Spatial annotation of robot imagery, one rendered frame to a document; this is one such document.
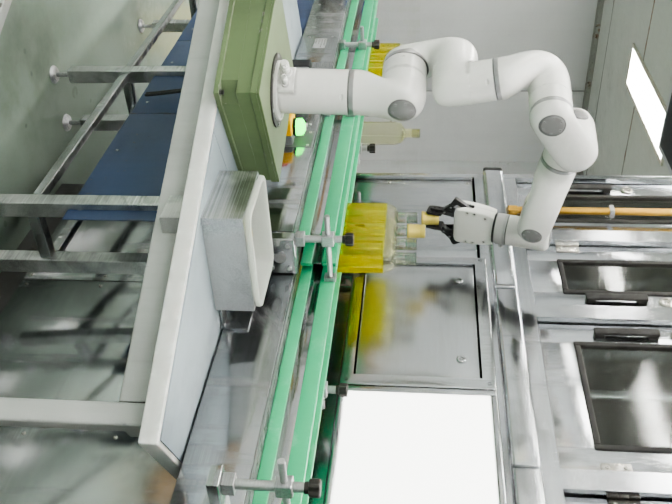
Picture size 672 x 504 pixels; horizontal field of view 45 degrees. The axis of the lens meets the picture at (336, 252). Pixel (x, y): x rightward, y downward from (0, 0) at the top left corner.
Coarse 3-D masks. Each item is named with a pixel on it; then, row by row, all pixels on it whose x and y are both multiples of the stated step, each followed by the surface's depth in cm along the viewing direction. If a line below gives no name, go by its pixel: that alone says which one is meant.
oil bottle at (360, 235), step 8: (344, 232) 197; (352, 232) 197; (360, 232) 197; (368, 232) 197; (376, 232) 196; (384, 232) 196; (392, 232) 197; (360, 240) 194; (368, 240) 194; (376, 240) 194; (384, 240) 194; (392, 240) 194
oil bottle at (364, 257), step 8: (344, 248) 192; (352, 248) 192; (360, 248) 191; (368, 248) 191; (376, 248) 191; (384, 248) 191; (392, 248) 192; (344, 256) 190; (352, 256) 190; (360, 256) 190; (368, 256) 190; (376, 256) 189; (384, 256) 189; (392, 256) 190; (344, 264) 191; (352, 264) 191; (360, 264) 191; (368, 264) 191; (376, 264) 191; (384, 264) 190; (392, 264) 191; (352, 272) 193; (360, 272) 192; (368, 272) 192; (376, 272) 192; (384, 272) 192
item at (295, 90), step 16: (288, 64) 166; (288, 80) 167; (304, 80) 168; (320, 80) 168; (336, 80) 168; (288, 96) 169; (304, 96) 168; (320, 96) 168; (336, 96) 168; (288, 112) 173; (304, 112) 172; (320, 112) 171; (336, 112) 171
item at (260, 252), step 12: (264, 180) 162; (252, 192) 157; (264, 192) 164; (252, 204) 152; (264, 204) 165; (252, 216) 167; (264, 216) 167; (252, 228) 169; (264, 228) 169; (252, 240) 151; (264, 240) 171; (252, 252) 152; (264, 252) 172; (252, 264) 154; (264, 264) 172; (252, 276) 156; (264, 276) 168; (252, 288) 159; (264, 288) 165
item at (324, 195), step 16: (352, 0) 295; (368, 0) 295; (352, 16) 282; (368, 16) 282; (352, 32) 272; (368, 32) 271; (352, 48) 261; (352, 64) 251; (336, 128) 217; (352, 128) 217; (320, 144) 210; (336, 144) 210; (320, 160) 204; (336, 160) 203; (320, 176) 197; (336, 176) 197; (320, 192) 192; (336, 192) 191; (304, 208) 186; (320, 208) 187; (336, 208) 186; (304, 224) 181; (320, 224) 181; (336, 224) 181
